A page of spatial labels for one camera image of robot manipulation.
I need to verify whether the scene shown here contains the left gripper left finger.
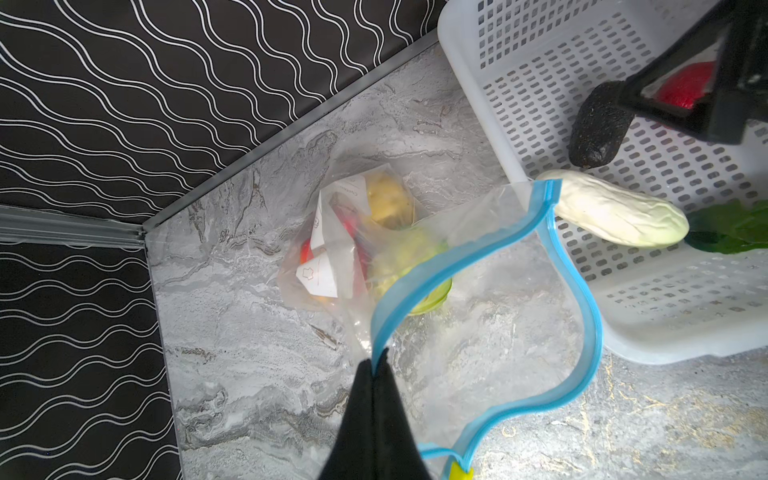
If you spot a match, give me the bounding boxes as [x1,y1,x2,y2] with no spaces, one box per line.
[319,360,375,480]

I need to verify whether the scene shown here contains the clear zip top bag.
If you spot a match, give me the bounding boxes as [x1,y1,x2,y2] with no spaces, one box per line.
[278,164,603,479]

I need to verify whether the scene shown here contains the yellow potato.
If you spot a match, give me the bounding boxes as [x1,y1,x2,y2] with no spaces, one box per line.
[366,172,416,229]

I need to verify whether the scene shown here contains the dark green leaf piece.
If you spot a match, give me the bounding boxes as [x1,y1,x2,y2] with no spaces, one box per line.
[684,200,767,255]

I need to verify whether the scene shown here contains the white plastic basket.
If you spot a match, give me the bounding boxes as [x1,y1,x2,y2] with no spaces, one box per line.
[437,1,767,364]

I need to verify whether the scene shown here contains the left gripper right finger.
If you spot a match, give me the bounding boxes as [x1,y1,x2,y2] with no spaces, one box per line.
[373,349,431,480]

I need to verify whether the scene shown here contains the green cabbage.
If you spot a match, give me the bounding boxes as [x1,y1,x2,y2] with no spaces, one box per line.
[367,228,449,302]

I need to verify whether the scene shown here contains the white daikon radish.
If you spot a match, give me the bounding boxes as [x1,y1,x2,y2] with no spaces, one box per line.
[537,170,689,248]

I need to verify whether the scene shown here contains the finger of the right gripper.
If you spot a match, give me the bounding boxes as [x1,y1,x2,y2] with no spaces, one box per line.
[618,1,767,144]

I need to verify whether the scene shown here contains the black avocado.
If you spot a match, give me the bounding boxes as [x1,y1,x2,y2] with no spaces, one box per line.
[568,81,635,169]

